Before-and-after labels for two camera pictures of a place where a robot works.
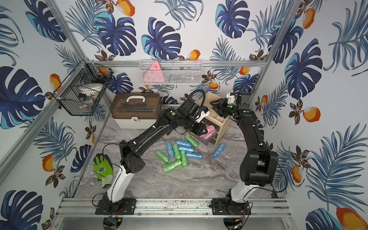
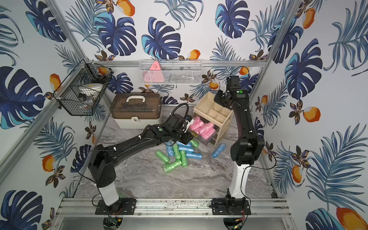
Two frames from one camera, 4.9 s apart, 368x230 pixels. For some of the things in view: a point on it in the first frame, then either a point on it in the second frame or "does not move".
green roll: (162, 156) does not move
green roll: (168, 167) does not move
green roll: (184, 160) does not move
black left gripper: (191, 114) to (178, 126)
